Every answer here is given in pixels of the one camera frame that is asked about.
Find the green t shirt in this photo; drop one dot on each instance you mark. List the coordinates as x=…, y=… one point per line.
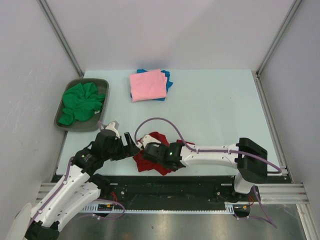
x=80, y=103

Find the right aluminium side rail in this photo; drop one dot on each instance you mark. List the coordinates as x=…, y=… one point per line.
x=271, y=124

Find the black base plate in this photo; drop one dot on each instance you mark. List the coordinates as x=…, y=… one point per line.
x=144, y=203

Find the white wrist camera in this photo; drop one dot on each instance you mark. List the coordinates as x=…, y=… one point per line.
x=113, y=126
x=146, y=139

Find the pink folded t shirt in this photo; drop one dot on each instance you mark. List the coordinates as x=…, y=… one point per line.
x=147, y=85

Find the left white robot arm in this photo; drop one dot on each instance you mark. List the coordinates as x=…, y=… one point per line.
x=48, y=219

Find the left aluminium frame post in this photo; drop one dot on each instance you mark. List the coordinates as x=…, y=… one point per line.
x=50, y=16

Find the blue folded t shirt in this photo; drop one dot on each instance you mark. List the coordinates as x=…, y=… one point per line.
x=168, y=80

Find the white slotted cable duct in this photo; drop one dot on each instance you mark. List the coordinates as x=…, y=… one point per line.
x=102, y=208

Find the aluminium frame post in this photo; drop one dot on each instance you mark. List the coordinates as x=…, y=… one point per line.
x=293, y=10
x=50, y=16

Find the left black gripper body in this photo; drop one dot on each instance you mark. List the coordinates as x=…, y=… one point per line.
x=118, y=150

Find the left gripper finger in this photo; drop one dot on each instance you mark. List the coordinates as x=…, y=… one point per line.
x=131, y=151
x=130, y=142

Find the grey plastic tray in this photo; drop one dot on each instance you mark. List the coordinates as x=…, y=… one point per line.
x=92, y=124

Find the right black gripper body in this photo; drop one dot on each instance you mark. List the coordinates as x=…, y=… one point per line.
x=160, y=144

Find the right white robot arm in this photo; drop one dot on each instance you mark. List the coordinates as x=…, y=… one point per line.
x=246, y=156

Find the right aluminium frame post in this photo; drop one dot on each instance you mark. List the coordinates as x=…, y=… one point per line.
x=293, y=10

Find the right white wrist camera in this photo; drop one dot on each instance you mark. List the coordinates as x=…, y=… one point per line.
x=146, y=139

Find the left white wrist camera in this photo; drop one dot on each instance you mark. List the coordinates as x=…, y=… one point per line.
x=113, y=126

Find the red t shirt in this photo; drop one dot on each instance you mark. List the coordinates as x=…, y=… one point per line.
x=145, y=165

